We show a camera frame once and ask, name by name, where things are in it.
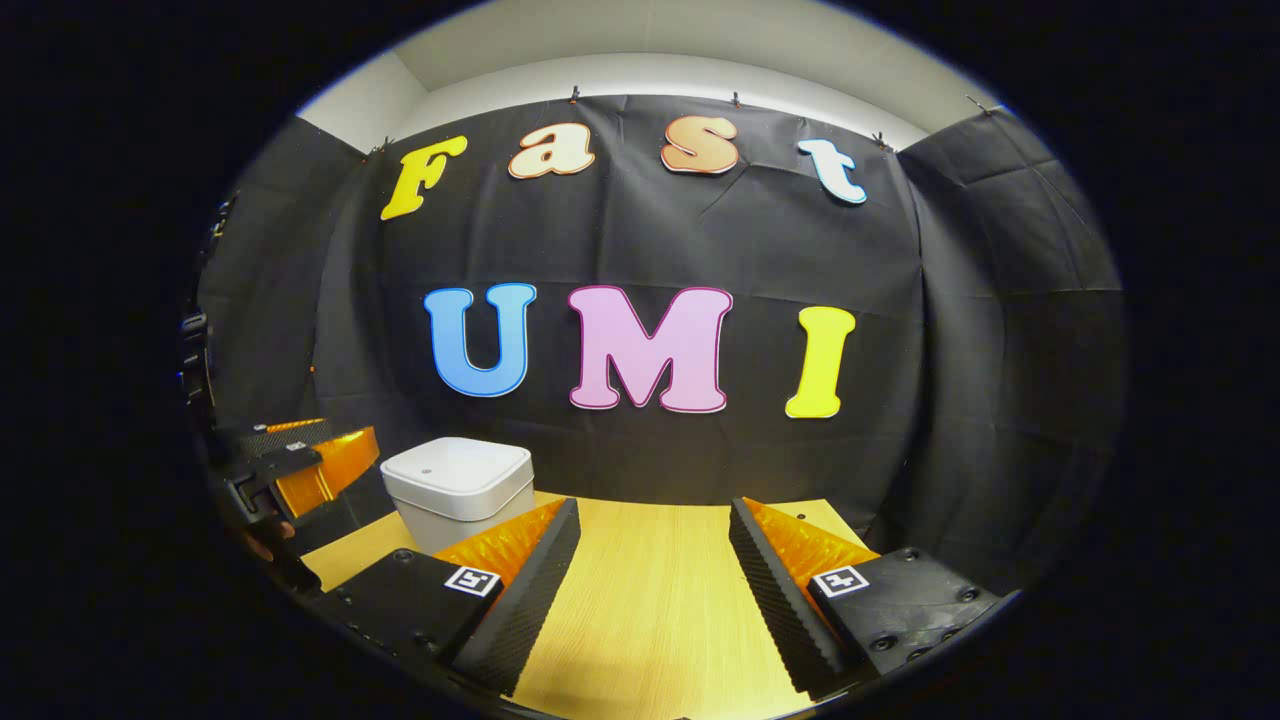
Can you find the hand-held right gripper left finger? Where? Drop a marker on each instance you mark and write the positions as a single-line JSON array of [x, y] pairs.
[[530, 600]]

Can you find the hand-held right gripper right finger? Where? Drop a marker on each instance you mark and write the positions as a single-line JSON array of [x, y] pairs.
[[775, 605]]

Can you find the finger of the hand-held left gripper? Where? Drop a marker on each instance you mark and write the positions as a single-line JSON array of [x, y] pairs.
[[290, 437], [335, 470]]

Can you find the white desktop garbage bin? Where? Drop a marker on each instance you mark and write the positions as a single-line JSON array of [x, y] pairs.
[[455, 480]]

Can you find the wooden desktop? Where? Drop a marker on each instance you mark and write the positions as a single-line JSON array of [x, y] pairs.
[[650, 600]]

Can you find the black backdrop cloth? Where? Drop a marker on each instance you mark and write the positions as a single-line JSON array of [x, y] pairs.
[[640, 240]]

